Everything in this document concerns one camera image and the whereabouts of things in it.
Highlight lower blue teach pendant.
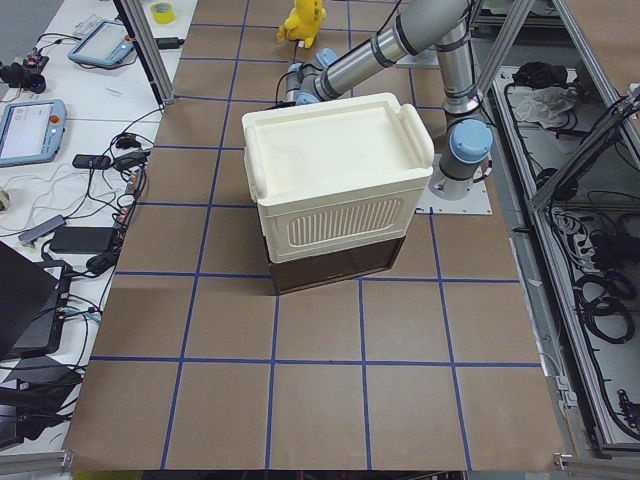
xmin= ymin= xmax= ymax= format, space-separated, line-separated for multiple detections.
xmin=1 ymin=99 xmax=67 ymax=168

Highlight cream plastic cabinet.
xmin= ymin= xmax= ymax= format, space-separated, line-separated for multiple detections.
xmin=242 ymin=93 xmax=435 ymax=263

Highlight dark brown wooden drawer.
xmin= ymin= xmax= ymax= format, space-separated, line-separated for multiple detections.
xmin=265 ymin=236 xmax=406 ymax=295

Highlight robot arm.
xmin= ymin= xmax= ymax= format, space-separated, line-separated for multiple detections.
xmin=285 ymin=1 xmax=494 ymax=201

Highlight aluminium frame rail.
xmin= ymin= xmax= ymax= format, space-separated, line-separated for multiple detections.
xmin=113 ymin=0 xmax=174 ymax=107

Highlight black power adapter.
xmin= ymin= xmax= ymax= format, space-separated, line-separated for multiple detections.
xmin=49 ymin=226 xmax=113 ymax=254

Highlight blue teach pendant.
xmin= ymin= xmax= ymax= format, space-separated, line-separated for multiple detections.
xmin=67 ymin=20 xmax=134 ymax=70
xmin=1 ymin=99 xmax=67 ymax=168

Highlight black laptop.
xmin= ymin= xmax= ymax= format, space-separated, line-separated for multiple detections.
xmin=1 ymin=244 xmax=71 ymax=360

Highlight upper blue teach pendant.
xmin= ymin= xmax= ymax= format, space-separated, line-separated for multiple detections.
xmin=67 ymin=20 xmax=134 ymax=70

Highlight yellow plush dinosaur toy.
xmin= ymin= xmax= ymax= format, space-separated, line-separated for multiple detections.
xmin=276 ymin=0 xmax=327 ymax=49

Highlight black coiled cables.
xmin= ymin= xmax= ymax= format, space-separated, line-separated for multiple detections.
xmin=572 ymin=272 xmax=637 ymax=346

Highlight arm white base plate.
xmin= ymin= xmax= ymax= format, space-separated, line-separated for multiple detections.
xmin=415 ymin=182 xmax=493 ymax=216

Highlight crumpled white cloth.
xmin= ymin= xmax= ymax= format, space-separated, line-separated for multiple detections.
xmin=514 ymin=86 xmax=577 ymax=129

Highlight yellow tape roll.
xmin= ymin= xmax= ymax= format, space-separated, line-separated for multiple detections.
xmin=150 ymin=1 xmax=177 ymax=25

